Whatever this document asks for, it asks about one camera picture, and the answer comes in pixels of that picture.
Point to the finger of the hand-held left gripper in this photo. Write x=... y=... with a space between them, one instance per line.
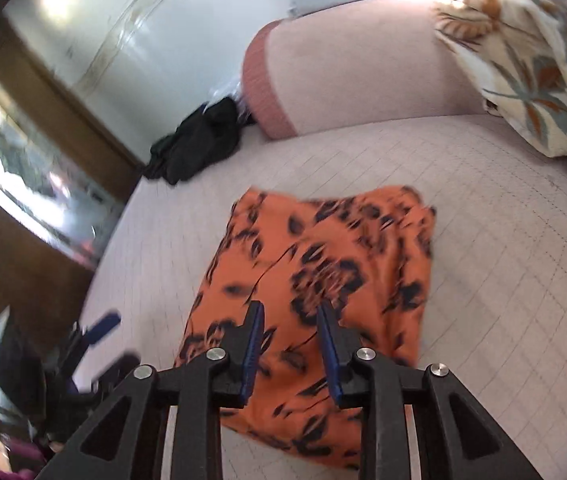
x=118 y=370
x=101 y=327

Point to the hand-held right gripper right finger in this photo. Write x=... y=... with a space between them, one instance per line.
x=327 y=355

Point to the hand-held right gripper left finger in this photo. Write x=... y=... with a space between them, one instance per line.
x=256 y=340

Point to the orange floral blouse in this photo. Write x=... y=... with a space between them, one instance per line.
x=323 y=270

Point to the wooden door with stained glass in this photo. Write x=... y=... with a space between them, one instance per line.
x=38 y=210

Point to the black garment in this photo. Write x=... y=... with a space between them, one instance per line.
x=198 y=140

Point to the quilted pink mattress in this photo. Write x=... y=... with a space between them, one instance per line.
x=503 y=220

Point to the clear plastic bag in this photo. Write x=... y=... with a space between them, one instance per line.
x=241 y=100

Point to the pink bolster cushion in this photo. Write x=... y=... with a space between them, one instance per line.
x=363 y=65

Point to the floral leaf-print blanket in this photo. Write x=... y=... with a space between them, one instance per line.
x=528 y=60

